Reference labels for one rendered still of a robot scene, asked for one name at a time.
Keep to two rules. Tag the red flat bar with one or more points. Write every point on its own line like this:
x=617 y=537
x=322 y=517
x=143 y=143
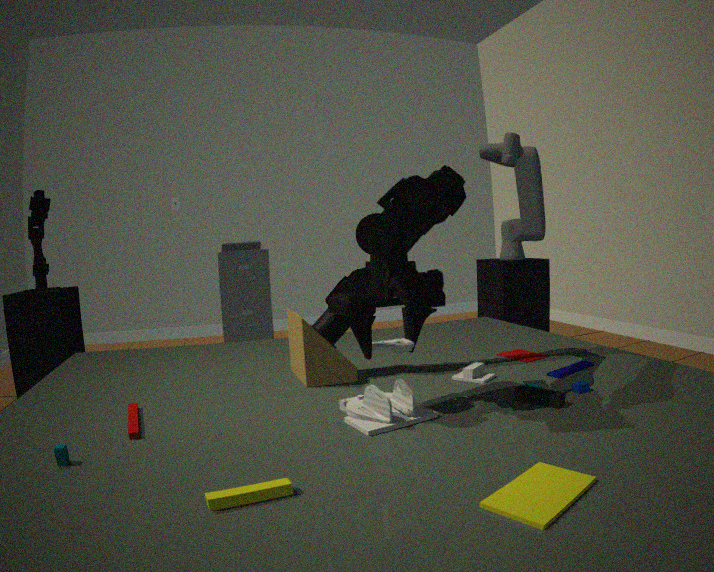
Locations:
x=133 y=423

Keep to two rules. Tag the yellow rectangular bar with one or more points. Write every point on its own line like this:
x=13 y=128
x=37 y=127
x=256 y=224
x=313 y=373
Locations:
x=248 y=494

